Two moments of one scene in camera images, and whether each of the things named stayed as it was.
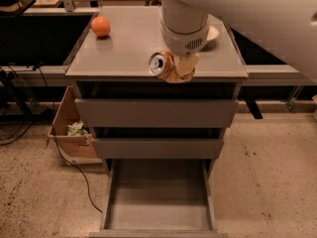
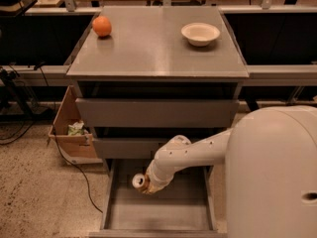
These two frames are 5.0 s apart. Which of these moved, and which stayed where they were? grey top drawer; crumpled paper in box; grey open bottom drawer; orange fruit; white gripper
Moved: white gripper
Stayed: crumpled paper in box; grey top drawer; orange fruit; grey open bottom drawer
